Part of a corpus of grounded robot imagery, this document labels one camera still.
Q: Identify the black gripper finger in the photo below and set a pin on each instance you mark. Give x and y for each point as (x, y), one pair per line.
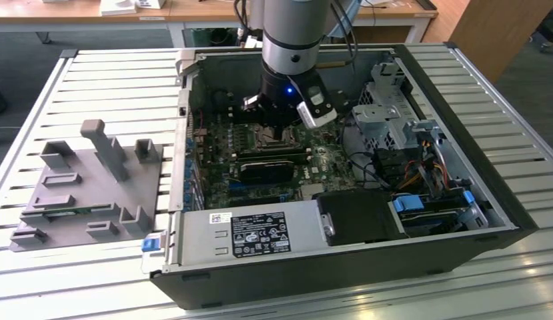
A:
(288, 131)
(251, 105)

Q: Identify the silver CPU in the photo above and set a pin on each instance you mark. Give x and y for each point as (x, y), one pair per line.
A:
(267, 135)

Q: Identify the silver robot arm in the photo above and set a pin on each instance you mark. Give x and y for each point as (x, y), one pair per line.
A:
(291, 40)

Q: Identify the green motherboard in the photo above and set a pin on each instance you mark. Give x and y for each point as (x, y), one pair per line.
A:
(320, 140)

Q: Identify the black installed RAM stick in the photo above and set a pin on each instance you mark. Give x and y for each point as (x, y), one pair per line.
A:
(267, 154)

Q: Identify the black graphics card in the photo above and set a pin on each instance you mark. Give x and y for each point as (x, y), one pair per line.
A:
(267, 173)

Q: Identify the small silver chipset heatsink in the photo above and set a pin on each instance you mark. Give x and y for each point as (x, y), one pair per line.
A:
(311, 191)

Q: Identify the silver metal drive cage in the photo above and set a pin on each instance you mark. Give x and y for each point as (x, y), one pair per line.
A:
(378, 113)

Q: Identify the green storage crate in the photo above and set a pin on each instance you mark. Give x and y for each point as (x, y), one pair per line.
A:
(204, 36)

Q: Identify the black plastic shroud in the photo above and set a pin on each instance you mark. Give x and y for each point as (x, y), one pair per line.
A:
(361, 216)

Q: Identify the blue disk carrier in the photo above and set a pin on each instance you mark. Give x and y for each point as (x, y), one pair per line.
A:
(409, 203)

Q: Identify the silver power supply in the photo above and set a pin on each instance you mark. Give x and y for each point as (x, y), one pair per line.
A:
(195, 233)

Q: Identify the white box with label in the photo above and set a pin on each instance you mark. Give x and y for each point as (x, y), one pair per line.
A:
(148, 4)

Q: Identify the grey plastic parts rack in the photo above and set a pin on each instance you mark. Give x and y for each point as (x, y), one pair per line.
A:
(97, 186)

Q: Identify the small blue clip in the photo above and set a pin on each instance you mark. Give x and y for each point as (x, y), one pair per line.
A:
(467, 197)

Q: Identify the black PC case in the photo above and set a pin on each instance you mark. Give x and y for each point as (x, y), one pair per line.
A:
(302, 283)

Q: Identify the blue case latch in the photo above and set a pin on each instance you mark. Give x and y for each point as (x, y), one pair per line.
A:
(151, 245)

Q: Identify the wooden desk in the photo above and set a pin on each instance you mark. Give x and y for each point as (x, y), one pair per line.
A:
(71, 13)

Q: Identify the green RAM stick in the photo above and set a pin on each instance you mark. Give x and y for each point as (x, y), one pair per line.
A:
(84, 210)

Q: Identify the wooden cabinet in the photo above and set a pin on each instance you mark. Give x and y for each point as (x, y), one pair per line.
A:
(489, 33)

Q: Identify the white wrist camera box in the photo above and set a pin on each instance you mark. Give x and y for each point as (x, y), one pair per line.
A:
(318, 115)

